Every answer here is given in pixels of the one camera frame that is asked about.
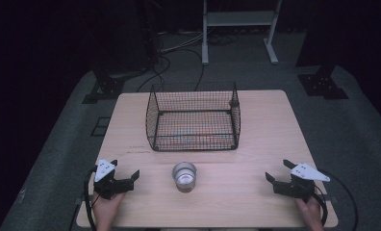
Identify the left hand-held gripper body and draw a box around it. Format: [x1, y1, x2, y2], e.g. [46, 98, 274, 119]
[92, 158, 136, 200]

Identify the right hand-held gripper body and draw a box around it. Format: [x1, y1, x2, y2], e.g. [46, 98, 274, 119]
[272, 162, 331, 203]

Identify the person's left hand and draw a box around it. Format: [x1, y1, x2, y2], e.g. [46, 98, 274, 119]
[91, 192, 126, 231]

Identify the person's right hand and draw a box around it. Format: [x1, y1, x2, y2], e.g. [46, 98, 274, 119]
[294, 195, 325, 231]

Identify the black metal stand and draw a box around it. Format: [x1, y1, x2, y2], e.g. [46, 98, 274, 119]
[81, 0, 154, 105]
[294, 0, 350, 101]

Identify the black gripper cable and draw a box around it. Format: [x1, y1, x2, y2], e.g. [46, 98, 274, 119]
[83, 166, 99, 231]
[310, 168, 360, 231]

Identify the black wire mesh basket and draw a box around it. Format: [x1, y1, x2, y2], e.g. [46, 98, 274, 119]
[145, 82, 241, 152]

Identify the black floor cable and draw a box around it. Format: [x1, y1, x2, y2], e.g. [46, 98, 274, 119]
[136, 47, 206, 93]

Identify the white floor cable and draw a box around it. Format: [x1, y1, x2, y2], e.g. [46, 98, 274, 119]
[158, 29, 209, 55]

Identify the white metal desk frame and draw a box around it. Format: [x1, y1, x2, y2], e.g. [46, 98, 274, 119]
[201, 0, 284, 66]

